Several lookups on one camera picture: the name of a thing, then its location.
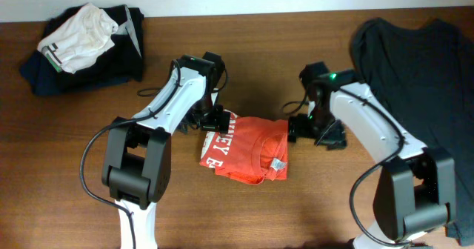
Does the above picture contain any dark teal t-shirt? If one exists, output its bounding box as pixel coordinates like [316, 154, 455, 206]
[350, 18, 473, 247]

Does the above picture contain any folded white garment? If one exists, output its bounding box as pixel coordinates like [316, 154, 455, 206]
[37, 3, 119, 74]

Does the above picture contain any folded black garment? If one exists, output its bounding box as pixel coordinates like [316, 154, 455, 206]
[19, 4, 144, 96]

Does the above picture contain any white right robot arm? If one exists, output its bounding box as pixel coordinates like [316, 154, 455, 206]
[288, 70, 456, 249]

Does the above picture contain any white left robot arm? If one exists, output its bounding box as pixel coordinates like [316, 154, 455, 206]
[101, 52, 230, 248]

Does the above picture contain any orange t-shirt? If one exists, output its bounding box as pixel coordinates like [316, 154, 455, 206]
[200, 113, 289, 185]

